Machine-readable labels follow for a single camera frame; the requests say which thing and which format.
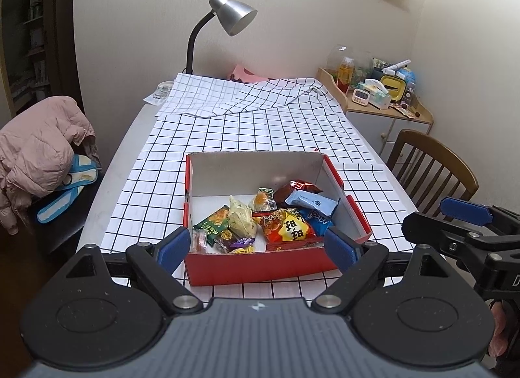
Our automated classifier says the blue snack bag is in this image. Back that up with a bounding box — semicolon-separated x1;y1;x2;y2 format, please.
303;207;336;236

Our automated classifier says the white wooden corner cabinet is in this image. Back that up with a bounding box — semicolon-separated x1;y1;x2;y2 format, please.
317;67;435;157

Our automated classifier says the blue round container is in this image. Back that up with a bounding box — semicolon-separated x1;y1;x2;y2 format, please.
396;68;417;88

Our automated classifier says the orange drink bottle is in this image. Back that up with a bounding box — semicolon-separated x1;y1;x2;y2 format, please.
336;57;355;94

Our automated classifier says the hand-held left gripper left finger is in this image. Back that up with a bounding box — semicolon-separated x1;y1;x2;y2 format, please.
67;227;204;316

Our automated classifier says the pink paper item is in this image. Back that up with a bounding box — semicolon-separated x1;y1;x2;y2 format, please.
227;63;271;83

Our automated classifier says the purple candy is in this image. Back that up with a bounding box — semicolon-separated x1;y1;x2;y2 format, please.
227;236;256;250

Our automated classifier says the green snack packet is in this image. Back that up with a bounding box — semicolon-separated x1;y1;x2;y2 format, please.
193;205;231;246

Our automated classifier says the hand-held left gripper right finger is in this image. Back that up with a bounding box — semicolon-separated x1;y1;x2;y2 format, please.
309;225;462;314

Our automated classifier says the small red candy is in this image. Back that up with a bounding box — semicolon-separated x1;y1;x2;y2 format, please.
191;229;208;254

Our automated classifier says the black chair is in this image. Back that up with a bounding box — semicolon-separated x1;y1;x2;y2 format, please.
30;183;102;257

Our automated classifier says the white black checkered tablecloth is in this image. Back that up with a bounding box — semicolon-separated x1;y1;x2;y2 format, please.
99;73;419;309

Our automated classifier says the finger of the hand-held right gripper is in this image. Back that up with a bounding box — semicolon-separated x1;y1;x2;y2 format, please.
402;210;489;263
440;197;501;227

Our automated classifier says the silver desk lamp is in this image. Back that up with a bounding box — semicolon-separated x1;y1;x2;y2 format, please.
186;0;258;75

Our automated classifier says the green white pastry packet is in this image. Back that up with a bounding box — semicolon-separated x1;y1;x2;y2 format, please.
254;187;279;212

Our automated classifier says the yellow box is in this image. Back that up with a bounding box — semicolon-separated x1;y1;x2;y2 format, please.
380;75;407;102

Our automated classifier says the pink puffer jacket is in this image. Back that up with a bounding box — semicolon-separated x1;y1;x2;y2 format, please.
0;95;98;236

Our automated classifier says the red orange snack bag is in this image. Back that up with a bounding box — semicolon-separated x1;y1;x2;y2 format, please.
260;208;318;244

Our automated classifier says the white tube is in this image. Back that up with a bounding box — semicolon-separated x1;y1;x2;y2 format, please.
382;60;412;75

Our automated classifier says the person's right hand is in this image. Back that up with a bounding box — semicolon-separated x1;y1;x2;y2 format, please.
487;300;509;358

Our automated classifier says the brown wooden chair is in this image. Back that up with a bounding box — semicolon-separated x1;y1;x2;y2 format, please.
386;129;480;216

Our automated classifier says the pale yellow snack packet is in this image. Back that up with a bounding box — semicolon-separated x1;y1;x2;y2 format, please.
227;195;258;238

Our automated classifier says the brown shiny snack bag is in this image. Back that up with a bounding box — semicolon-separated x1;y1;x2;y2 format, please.
273;180;323;208

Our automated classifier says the pale green tissue box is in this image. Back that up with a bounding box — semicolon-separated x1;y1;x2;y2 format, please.
359;79;393;110

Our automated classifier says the blue white bag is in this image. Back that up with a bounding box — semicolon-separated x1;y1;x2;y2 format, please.
36;154;100;224

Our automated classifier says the dark wooden bookshelf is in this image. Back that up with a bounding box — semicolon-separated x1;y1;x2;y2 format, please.
0;0;84;118

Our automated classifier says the red cardboard box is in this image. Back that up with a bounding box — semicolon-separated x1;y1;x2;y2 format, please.
183;150;373;287

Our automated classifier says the light blue snack packet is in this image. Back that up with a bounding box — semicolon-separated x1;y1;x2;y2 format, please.
284;191;340;218

